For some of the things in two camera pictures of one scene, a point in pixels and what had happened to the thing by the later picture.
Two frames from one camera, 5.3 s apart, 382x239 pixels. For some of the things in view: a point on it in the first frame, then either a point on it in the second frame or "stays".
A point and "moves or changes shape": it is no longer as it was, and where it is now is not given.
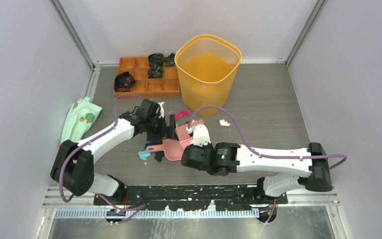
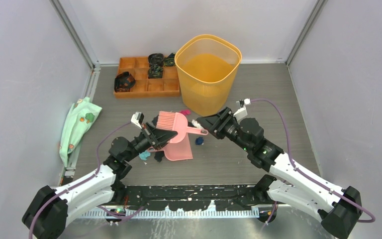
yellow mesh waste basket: (207, 66) stays
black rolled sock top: (156, 59) stays
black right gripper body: (207, 146) to (232, 133)
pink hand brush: (183, 135) moves or changes shape
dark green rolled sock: (170, 60) stays
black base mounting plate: (190, 197) stays
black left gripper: (158, 137) to (161, 137)
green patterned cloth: (82, 115) stays
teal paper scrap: (143, 155) stays
